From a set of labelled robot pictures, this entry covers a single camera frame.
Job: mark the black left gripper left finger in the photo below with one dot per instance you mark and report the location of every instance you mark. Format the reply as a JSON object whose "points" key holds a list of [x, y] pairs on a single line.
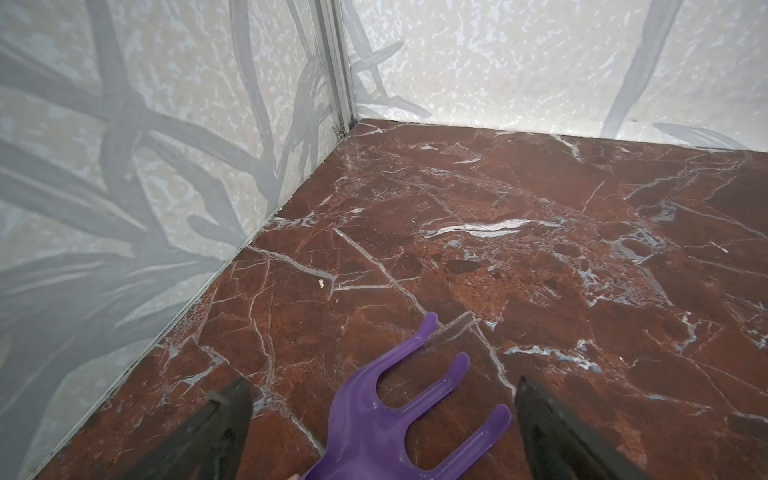
{"points": [[208, 445]]}

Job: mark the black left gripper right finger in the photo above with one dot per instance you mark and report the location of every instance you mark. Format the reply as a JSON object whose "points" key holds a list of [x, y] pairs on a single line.
{"points": [[559, 445]]}

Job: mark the purple toy garden fork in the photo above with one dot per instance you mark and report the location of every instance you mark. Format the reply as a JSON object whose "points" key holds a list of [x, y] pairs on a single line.
{"points": [[366, 438]]}

